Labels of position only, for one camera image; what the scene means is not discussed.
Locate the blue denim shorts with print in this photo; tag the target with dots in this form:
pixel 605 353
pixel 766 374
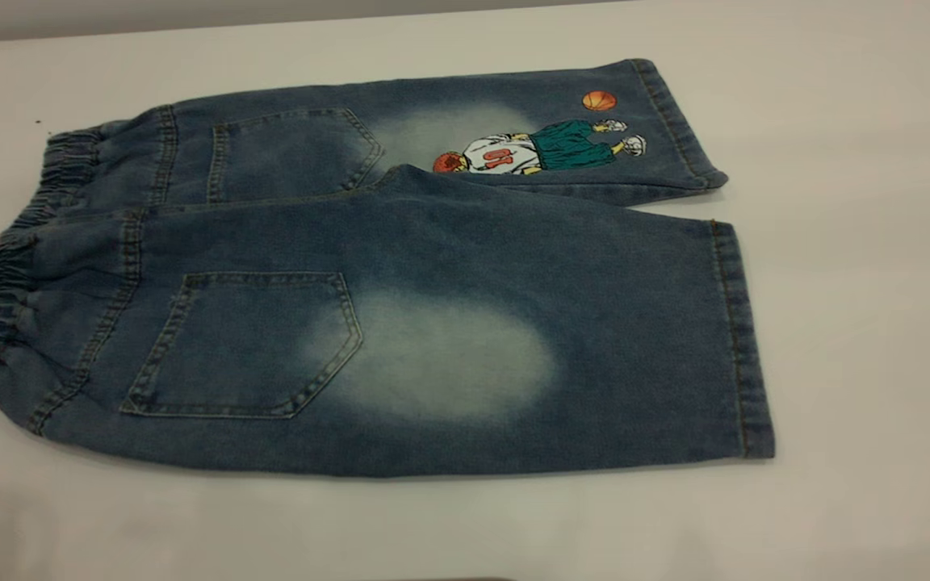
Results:
pixel 433 266

